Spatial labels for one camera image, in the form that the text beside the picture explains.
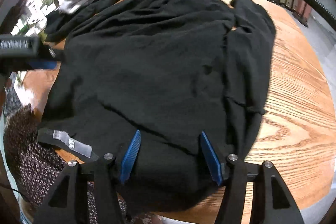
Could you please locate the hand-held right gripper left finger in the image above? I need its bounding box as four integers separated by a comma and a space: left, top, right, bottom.
33, 130, 141, 224

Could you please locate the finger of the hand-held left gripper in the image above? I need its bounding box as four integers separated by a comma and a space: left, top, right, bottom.
28, 43, 63, 70

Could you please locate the black sweatshirt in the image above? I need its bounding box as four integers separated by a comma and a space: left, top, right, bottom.
45, 0, 177, 39

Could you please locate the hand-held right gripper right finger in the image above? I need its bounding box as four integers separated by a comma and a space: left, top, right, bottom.
200, 132, 305, 224

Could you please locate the dark floral patterned clothing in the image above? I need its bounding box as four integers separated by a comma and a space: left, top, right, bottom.
5, 105, 158, 224

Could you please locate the pink suitcase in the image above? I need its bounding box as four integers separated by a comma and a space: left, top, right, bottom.
293, 0, 313, 20

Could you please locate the black shirt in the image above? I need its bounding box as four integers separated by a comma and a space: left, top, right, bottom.
37, 0, 277, 216

